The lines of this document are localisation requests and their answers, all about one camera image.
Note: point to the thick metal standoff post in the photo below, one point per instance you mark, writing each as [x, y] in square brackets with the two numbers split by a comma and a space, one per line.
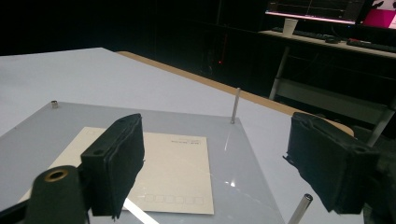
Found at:
[301, 207]

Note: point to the dark computer monitor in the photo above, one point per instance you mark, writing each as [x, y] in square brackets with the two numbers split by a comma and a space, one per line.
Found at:
[311, 9]

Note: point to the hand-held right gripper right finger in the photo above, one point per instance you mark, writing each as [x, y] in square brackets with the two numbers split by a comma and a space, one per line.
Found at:
[330, 165]

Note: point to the clear acrylic plate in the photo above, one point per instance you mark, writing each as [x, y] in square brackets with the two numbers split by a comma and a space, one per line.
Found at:
[40, 130]

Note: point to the black keyboard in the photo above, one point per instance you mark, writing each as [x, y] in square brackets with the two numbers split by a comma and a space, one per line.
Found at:
[300, 32]
[370, 45]

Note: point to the white paper cup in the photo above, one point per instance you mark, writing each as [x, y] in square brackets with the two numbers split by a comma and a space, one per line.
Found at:
[289, 26]

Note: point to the thin metal standoff post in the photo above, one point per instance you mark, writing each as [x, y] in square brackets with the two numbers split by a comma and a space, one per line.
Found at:
[235, 105]

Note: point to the short metal standoff post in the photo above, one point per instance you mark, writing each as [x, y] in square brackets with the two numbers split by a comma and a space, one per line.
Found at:
[54, 104]

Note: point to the pink screen monitor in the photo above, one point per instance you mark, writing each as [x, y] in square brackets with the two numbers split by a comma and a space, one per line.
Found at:
[381, 17]

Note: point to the cream paper card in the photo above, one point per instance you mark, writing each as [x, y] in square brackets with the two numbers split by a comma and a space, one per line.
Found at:
[177, 174]

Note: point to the wooden desk with metal legs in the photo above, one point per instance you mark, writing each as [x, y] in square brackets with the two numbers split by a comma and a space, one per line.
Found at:
[367, 51]

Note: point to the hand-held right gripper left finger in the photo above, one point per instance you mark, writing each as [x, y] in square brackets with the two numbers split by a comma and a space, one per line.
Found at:
[115, 165]

